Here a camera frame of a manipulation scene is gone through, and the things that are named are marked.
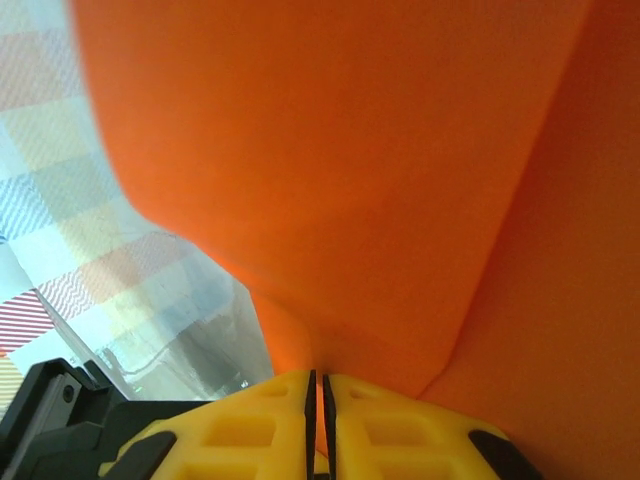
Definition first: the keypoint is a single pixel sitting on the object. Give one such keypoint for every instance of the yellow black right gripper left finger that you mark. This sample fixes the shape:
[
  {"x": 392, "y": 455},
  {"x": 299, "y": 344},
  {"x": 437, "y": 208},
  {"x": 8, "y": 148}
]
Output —
[{"x": 240, "y": 440}]

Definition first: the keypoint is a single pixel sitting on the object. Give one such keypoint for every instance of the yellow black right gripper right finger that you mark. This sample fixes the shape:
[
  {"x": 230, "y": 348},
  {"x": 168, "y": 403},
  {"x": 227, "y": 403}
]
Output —
[{"x": 425, "y": 445}]

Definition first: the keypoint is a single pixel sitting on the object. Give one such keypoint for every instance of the orange block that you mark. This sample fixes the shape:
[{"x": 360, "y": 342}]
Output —
[{"x": 350, "y": 175}]

